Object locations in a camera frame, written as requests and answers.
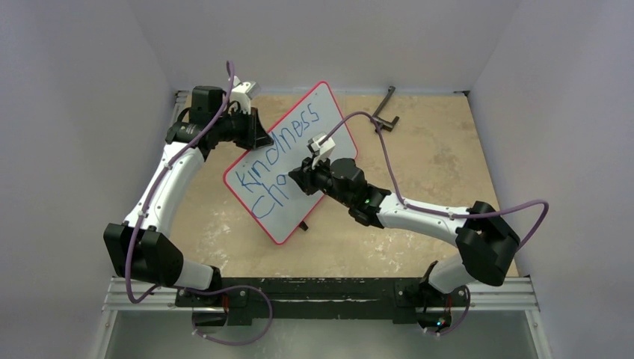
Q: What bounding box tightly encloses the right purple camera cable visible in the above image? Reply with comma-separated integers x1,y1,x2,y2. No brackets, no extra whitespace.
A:
318,111,550,254

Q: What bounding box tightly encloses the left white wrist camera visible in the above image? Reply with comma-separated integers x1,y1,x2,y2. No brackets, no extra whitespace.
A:
229,76,261,114

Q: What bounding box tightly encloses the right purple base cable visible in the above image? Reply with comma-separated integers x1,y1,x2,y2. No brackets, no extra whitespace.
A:
422,282,472,338

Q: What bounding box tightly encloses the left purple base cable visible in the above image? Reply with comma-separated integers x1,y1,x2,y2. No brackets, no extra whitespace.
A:
191,282,274,346

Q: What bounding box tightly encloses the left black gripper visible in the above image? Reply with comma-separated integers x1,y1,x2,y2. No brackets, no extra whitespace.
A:
214,106,274,150

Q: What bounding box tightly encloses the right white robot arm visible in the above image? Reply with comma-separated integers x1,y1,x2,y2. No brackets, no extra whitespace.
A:
289,158,520,304

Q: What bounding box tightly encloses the red framed whiteboard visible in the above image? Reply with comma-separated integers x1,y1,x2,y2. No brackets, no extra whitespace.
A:
224,81,358,245

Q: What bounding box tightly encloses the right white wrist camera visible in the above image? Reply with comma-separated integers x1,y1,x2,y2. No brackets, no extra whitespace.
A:
307,132,336,169

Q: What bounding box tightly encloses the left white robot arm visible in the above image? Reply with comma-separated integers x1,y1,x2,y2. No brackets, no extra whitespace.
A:
103,81,273,306

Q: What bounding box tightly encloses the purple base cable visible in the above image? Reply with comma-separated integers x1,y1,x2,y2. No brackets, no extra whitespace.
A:
422,282,472,338
191,282,274,346

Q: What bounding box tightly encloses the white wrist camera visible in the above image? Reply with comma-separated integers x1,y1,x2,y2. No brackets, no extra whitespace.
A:
307,132,336,169
229,76,261,114

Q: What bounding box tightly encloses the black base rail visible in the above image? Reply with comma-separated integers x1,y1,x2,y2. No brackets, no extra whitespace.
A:
175,277,468,325

